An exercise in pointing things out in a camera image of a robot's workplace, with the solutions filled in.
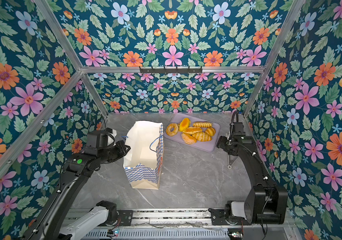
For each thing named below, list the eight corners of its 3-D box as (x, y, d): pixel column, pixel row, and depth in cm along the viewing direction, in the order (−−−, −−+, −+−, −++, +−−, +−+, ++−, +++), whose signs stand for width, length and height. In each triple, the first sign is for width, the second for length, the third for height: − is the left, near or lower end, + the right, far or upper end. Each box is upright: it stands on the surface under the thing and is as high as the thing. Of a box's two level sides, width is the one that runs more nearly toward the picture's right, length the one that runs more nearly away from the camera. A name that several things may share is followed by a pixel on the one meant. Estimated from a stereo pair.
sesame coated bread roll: (179, 139, 104) (179, 136, 101) (183, 135, 107) (183, 131, 104) (192, 146, 101) (192, 143, 97) (196, 141, 103) (196, 138, 100)
